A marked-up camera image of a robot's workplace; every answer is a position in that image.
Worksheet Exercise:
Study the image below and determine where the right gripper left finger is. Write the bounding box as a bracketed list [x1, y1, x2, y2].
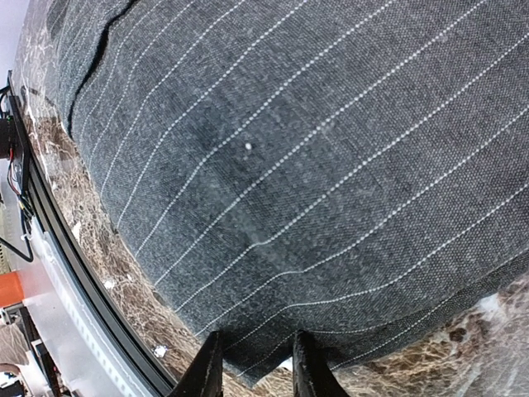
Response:
[168, 331, 223, 397]

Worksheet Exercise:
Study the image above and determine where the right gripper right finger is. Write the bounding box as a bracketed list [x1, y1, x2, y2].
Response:
[293, 331, 347, 397]

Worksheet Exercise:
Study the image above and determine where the black pinstriped long sleeve shirt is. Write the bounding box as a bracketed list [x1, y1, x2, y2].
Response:
[46, 1, 528, 385]

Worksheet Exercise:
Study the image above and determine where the white slotted cable duct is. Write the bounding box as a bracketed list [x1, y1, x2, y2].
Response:
[34, 232, 152, 396]

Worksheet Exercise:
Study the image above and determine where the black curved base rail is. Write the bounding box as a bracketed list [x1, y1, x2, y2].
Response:
[2, 82, 176, 396]

